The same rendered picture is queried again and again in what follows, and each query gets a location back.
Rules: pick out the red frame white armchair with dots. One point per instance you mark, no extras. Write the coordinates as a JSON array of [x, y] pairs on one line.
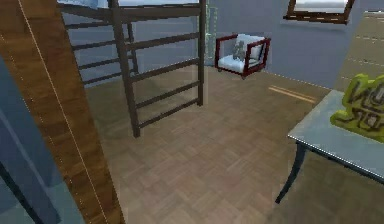
[[230, 61]]

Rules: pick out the yellow-green blocky object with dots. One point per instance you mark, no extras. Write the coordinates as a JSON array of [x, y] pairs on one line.
[[361, 106]]

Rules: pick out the brown framed window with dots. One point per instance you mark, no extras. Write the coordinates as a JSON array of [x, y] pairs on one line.
[[318, 15]]

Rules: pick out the brown wooden door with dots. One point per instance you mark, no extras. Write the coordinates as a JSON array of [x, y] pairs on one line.
[[50, 100]]

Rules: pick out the grey patterned cushion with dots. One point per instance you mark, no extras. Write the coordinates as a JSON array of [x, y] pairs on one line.
[[240, 50]]

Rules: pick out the dark brown bunk bed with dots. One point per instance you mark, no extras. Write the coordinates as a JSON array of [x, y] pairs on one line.
[[124, 56]]

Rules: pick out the grey table with dark legs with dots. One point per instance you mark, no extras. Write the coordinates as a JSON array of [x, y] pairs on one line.
[[333, 136]]

